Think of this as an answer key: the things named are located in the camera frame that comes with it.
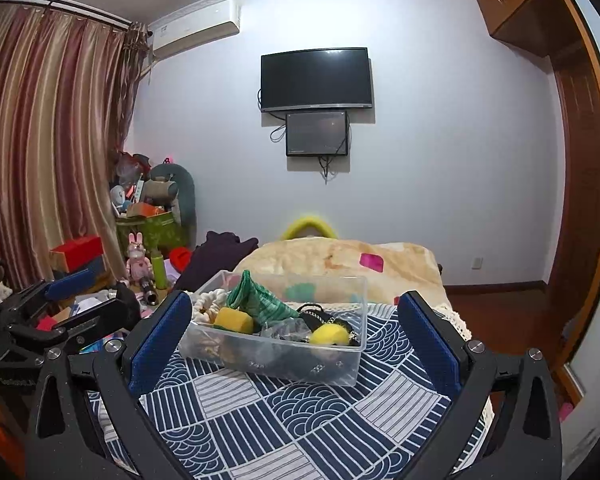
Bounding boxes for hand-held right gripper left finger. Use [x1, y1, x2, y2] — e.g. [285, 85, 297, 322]
[25, 290, 193, 480]

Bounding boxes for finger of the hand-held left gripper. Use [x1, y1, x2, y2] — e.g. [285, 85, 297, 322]
[0, 267, 101, 326]
[7, 282, 142, 361]

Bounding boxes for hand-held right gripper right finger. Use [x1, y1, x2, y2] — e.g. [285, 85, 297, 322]
[397, 291, 563, 480]

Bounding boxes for white drawstring pouch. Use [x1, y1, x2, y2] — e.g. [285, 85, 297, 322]
[192, 287, 231, 326]

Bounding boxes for yellow sponge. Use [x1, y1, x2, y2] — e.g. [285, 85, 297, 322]
[214, 307, 255, 335]

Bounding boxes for yellow pom-pom ball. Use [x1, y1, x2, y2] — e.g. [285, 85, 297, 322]
[309, 322, 352, 347]

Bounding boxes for black chain bag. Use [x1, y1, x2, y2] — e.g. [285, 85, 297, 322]
[296, 302, 356, 333]

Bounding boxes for green knit cloth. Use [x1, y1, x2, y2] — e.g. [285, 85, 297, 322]
[225, 270, 301, 323]

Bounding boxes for clear plastic box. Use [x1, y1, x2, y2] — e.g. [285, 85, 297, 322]
[177, 270, 370, 387]

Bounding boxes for clear plastic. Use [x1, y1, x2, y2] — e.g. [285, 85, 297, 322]
[260, 320, 313, 346]

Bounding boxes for pile of papers and books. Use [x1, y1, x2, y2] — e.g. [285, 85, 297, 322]
[35, 280, 153, 356]

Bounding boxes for red box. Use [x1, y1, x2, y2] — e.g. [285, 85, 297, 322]
[49, 236, 104, 267]

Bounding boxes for black flashlight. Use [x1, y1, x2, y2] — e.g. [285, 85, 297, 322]
[140, 277, 160, 306]

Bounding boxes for green bottle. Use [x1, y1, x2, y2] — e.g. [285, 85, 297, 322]
[150, 247, 168, 291]

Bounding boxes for pink bunny toy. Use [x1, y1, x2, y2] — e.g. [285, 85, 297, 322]
[126, 231, 153, 281]

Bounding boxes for red cloth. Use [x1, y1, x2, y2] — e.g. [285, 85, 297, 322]
[169, 246, 193, 271]

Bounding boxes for green storage bag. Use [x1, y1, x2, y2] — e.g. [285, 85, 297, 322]
[115, 210, 183, 256]

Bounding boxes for dark purple clothing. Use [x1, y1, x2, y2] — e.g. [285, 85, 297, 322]
[172, 231, 260, 291]

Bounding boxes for pile of toys and boxes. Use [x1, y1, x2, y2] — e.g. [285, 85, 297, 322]
[110, 150, 181, 218]

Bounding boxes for beige floral blanket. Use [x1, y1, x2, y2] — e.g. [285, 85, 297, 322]
[235, 237, 446, 306]

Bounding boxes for blue white patterned tablecloth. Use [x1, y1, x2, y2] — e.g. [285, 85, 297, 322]
[87, 302, 493, 480]

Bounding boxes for striped brown curtain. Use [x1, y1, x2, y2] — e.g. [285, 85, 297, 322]
[0, 2, 148, 291]

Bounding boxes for yellow plush toy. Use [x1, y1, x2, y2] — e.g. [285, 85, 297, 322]
[280, 215, 338, 241]

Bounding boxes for brown wooden door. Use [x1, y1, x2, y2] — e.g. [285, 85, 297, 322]
[545, 45, 600, 346]

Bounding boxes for small black monitor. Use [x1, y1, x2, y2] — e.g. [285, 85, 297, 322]
[285, 110, 350, 157]

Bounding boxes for white air conditioner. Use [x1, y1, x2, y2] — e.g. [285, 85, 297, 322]
[150, 0, 242, 58]

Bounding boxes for large black television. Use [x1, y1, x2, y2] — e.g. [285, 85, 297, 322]
[260, 47, 373, 113]

